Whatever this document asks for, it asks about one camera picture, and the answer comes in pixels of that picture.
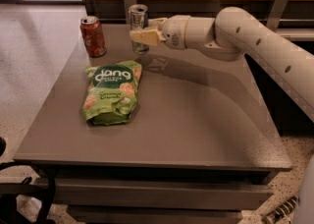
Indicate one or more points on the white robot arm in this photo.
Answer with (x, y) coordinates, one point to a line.
(231, 34)

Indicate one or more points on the right metal wall bracket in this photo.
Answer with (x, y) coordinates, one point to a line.
(275, 14)

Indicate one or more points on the grey table drawer unit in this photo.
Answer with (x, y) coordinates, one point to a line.
(200, 147)

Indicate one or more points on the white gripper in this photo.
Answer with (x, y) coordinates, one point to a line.
(174, 31)

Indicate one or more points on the red coke can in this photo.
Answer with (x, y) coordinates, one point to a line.
(93, 37)

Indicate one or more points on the green dang chips bag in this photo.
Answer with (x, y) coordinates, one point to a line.
(112, 93)

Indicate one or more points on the black chair base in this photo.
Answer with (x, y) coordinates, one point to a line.
(8, 200)

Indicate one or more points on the silver redbull can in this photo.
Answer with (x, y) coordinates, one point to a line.
(138, 20)

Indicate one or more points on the striped tube on floor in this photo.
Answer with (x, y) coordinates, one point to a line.
(281, 211)

